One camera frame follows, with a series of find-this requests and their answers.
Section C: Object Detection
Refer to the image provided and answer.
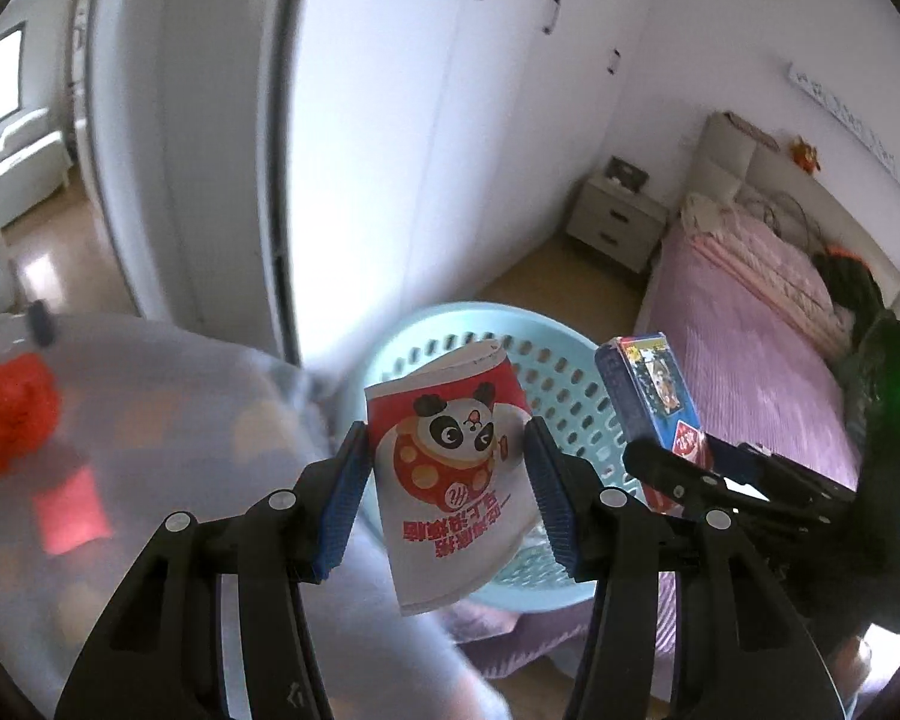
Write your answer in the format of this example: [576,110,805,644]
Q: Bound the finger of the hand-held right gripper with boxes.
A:
[622,438,857,550]
[700,433,860,506]

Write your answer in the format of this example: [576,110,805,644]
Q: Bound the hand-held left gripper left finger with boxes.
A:
[54,420,376,720]

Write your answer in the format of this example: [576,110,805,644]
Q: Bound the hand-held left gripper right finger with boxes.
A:
[523,415,848,720]

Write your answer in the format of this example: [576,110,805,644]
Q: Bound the blue card box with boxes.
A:
[595,331,710,518]

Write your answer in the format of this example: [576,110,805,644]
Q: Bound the red white paper cup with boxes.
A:
[364,340,535,618]

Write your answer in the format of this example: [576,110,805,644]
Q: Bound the light blue plastic basket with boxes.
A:
[341,301,646,608]

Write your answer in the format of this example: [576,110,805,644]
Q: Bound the person's right forearm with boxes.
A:
[825,626,882,720]

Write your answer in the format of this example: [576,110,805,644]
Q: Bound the round table with printed cloth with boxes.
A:
[0,311,511,720]

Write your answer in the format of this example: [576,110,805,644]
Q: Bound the dark clothes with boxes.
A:
[810,244,884,352]

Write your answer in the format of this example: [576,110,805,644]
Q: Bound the folded pink blanket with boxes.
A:
[682,193,856,342]

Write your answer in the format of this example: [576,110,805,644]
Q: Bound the pink red packet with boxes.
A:
[34,465,113,557]

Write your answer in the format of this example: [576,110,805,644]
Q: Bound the beige nightstand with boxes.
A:
[566,174,668,275]

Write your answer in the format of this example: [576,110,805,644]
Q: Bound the bed with pink bedding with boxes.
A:
[694,111,900,316]

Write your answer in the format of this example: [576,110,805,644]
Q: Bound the orange plastic bag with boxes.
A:
[0,358,62,492]

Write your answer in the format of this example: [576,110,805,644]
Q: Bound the small black object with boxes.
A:
[28,301,56,350]

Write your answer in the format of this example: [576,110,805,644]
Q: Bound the white wardrobe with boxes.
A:
[285,0,691,383]

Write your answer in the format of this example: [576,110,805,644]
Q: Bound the white sliding door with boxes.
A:
[90,0,301,361]

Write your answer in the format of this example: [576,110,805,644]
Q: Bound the white bed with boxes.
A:
[0,109,72,230]

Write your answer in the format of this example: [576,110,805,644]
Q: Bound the window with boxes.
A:
[0,22,27,132]

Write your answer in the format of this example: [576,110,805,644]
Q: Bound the dark picture frame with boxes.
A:
[604,156,650,192]

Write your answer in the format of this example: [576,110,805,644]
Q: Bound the wall sticker strip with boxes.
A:
[787,64,900,200]

